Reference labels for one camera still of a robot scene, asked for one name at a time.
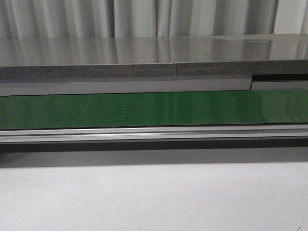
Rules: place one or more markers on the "grey stone countertop slab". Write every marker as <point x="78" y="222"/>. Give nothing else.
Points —
<point x="155" y="64"/>

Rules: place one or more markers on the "white pleated curtain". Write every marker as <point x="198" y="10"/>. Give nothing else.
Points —
<point x="150" y="18"/>

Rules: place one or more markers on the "green conveyor belt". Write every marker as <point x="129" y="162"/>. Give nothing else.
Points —
<point x="154" y="109"/>

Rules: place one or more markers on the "aluminium conveyor side rail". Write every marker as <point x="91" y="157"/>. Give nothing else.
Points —
<point x="154" y="133"/>

